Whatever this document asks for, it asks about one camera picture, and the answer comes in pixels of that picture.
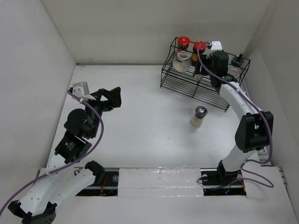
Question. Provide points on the white lid spice jar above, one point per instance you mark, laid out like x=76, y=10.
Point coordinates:
x=199, y=77

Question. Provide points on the glass jar silver rim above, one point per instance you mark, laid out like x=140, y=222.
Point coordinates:
x=182, y=61
x=235, y=73

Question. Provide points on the black wire rack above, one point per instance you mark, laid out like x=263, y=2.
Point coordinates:
x=185, y=84

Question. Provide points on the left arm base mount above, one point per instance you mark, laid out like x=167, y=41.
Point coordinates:
x=107, y=187

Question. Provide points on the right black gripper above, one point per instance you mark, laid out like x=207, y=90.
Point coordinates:
x=204, y=60

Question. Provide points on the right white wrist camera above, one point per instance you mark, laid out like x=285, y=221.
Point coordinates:
x=215, y=46

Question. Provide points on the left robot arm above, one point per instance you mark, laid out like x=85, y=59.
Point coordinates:
x=84, y=131

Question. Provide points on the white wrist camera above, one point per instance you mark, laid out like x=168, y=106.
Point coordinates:
x=215, y=46
x=81, y=90

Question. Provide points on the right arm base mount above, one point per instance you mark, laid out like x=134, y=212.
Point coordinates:
x=219, y=182

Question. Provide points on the silver cap grinder bottle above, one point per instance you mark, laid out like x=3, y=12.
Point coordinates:
x=197, y=118

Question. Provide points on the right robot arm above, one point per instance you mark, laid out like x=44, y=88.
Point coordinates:
x=255, y=128

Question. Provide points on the black cap grinder bottle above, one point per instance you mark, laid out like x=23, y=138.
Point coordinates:
x=237, y=61

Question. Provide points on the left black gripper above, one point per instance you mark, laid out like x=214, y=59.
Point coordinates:
x=113, y=95

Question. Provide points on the red lid sauce jar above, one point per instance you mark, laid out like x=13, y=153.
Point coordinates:
x=197, y=46
x=183, y=43

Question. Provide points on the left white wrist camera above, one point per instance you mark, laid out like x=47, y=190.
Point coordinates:
x=81, y=90

